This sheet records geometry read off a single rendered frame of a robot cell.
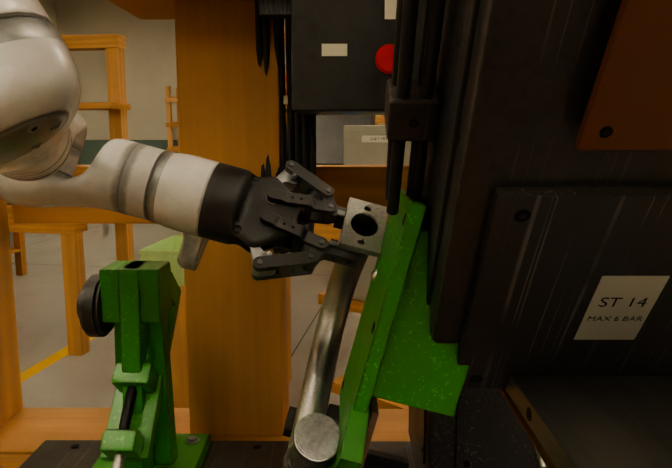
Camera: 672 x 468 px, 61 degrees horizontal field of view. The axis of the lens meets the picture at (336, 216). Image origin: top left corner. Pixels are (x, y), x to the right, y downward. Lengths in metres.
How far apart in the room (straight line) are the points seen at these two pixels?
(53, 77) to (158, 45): 11.48
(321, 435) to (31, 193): 0.33
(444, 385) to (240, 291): 0.43
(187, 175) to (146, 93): 11.25
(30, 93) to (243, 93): 0.56
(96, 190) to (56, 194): 0.04
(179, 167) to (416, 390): 0.29
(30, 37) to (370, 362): 0.31
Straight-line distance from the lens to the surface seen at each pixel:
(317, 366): 0.61
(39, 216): 1.01
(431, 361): 0.47
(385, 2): 0.71
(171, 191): 0.54
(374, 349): 0.45
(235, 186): 0.53
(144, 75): 11.82
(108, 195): 0.57
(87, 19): 12.50
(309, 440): 0.48
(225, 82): 0.81
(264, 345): 0.86
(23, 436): 1.02
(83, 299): 0.72
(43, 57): 0.28
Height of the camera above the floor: 1.32
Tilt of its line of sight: 8 degrees down
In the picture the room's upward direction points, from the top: straight up
